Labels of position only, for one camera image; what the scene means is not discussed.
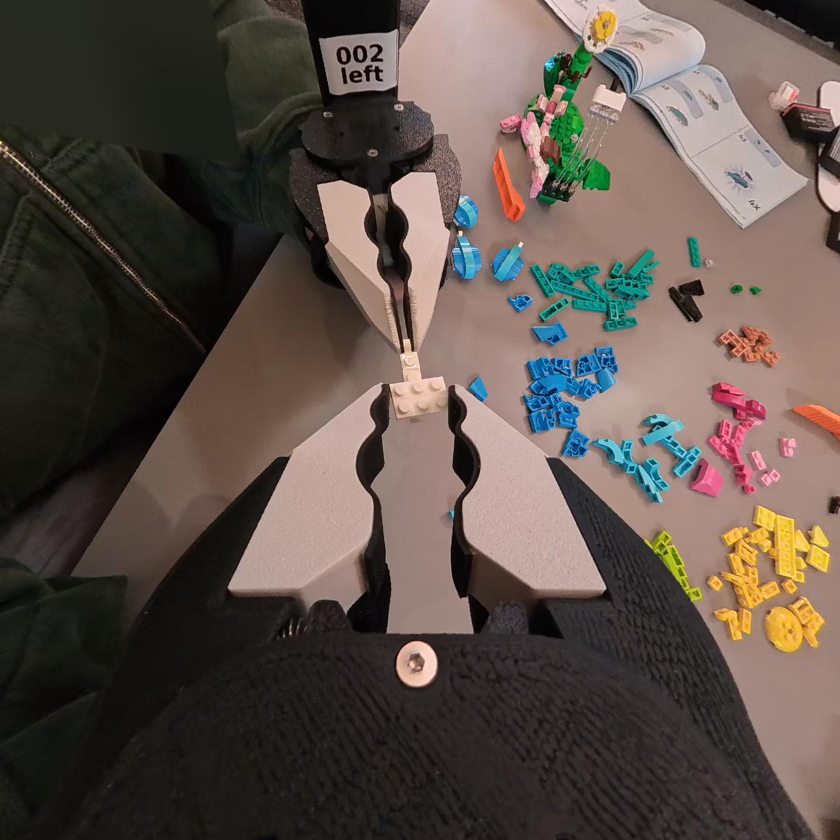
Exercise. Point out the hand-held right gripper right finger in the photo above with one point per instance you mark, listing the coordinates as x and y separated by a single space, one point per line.
525 525

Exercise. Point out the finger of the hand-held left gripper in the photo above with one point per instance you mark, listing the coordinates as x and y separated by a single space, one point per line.
354 243
426 243

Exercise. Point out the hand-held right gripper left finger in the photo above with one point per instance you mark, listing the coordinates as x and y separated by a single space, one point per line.
308 518

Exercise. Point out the wide white lego plate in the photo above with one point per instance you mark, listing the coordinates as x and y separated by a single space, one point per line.
420 397

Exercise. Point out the person's left forearm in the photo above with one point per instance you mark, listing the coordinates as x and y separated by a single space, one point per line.
275 85

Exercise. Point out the blue round lego assembly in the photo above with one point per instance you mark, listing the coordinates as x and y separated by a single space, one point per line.
467 257
508 262
467 211

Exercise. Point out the pile of light blue lego pieces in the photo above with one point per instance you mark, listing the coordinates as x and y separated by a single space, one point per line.
649 459

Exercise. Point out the pile of lime lego pieces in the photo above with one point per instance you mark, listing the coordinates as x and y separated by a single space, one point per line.
676 564

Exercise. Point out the pile of teal lego pieces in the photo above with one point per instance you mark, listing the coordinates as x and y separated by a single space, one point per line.
590 289

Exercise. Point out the built lego flower model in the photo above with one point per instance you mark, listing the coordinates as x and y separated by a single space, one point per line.
564 131

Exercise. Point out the pile of pink lego pieces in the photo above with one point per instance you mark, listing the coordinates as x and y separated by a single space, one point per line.
738 426

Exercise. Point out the pile of yellow lego pieces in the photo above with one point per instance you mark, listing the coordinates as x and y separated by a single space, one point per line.
781 564

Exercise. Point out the black angled lego piece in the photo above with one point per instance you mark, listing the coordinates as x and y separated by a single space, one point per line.
686 298

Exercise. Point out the single teal lego plate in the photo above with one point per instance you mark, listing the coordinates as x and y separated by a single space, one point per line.
694 253

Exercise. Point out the pile of brown lego pieces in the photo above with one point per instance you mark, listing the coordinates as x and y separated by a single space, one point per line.
751 344

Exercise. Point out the orange brick separator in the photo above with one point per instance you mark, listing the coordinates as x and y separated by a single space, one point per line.
508 187
820 420

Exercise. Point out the instruction booklet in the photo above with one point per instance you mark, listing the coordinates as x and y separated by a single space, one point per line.
689 98

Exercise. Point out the black battery pack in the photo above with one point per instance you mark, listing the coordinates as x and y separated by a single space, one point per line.
810 121
833 157

